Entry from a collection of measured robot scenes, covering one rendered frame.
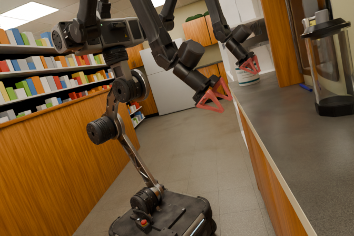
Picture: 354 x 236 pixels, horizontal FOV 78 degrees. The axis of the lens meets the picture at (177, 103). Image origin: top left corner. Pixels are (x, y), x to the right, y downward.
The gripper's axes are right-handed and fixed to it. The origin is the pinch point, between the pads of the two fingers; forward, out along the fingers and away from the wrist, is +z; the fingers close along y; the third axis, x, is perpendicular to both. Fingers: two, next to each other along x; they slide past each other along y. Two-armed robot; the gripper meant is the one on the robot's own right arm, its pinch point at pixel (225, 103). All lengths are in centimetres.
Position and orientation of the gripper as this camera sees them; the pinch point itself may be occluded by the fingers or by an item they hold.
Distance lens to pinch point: 71.1
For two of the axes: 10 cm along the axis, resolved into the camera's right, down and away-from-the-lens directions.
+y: 4.6, -3.9, 8.0
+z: 7.7, 6.3, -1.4
